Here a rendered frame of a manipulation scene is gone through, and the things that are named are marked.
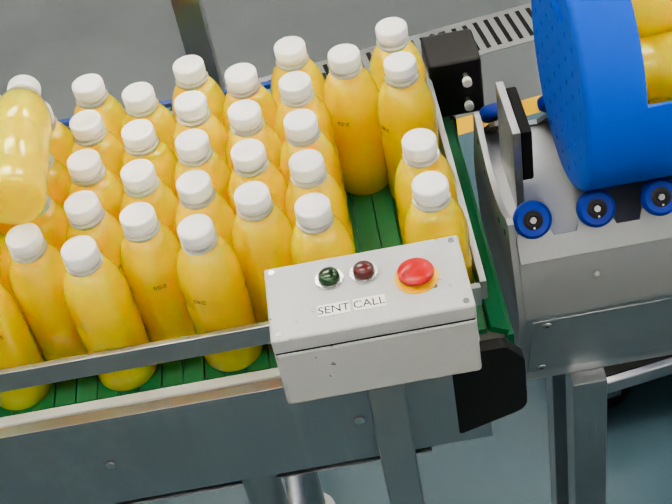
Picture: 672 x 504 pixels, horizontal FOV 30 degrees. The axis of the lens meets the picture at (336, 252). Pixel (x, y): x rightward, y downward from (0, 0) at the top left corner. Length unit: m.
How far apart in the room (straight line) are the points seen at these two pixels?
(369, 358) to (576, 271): 0.37
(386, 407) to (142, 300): 0.30
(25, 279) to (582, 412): 0.80
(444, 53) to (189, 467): 0.62
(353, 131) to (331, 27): 1.97
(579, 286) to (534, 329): 0.09
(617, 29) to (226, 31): 2.33
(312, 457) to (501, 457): 0.94
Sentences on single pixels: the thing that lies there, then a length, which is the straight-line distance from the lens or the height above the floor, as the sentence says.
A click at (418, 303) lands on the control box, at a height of 1.10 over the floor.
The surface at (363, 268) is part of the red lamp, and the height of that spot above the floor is 1.11.
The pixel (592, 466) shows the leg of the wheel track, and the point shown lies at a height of 0.43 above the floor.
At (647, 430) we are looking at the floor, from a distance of 2.48.
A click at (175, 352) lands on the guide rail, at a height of 0.96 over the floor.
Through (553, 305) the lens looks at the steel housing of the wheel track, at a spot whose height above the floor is 0.85.
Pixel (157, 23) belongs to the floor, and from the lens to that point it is 3.69.
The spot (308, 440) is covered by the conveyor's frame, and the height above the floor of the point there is 0.79.
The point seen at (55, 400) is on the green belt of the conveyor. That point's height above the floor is 0.90.
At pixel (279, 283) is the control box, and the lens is 1.26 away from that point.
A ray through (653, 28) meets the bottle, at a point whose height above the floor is 1.15.
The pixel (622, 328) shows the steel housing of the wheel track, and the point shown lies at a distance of 1.65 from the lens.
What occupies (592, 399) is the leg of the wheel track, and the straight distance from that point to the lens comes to 1.77.
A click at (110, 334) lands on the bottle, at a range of 1.40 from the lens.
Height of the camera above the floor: 2.00
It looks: 45 degrees down
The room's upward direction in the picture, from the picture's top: 12 degrees counter-clockwise
